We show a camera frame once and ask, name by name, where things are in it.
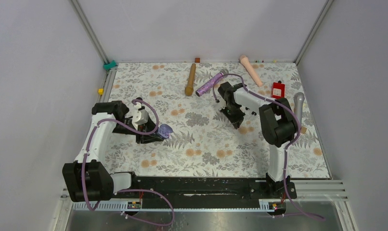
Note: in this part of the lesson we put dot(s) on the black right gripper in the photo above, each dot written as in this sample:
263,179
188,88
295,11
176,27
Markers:
236,121

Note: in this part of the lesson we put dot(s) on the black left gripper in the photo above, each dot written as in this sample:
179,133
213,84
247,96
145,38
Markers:
148,138

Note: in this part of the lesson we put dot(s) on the purple earbud charging case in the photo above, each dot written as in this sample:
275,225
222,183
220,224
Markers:
165,131

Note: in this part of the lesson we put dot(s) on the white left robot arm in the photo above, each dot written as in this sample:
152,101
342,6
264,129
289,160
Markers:
86,178

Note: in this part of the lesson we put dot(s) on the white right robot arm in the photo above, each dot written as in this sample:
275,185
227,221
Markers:
278,124

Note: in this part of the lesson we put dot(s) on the purple glitter microphone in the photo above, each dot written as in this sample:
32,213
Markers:
210,83

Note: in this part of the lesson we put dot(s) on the floral table mat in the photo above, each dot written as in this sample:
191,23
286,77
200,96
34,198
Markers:
204,142

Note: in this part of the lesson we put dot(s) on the gold microphone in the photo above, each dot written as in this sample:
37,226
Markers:
190,82

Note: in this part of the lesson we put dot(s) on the red box with label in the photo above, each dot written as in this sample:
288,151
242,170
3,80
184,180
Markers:
278,90

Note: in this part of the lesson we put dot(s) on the pink microphone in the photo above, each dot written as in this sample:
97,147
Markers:
244,60

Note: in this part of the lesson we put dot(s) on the silver grey microphone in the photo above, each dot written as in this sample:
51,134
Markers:
299,99

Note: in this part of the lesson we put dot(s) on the small tan wooden cube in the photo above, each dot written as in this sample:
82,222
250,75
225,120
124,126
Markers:
303,130

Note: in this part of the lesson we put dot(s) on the teal corner clamp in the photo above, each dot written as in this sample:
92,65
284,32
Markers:
110,65

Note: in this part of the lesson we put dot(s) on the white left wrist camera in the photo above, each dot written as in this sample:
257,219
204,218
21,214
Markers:
140,117

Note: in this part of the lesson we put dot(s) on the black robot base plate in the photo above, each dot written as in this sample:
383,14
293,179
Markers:
208,193

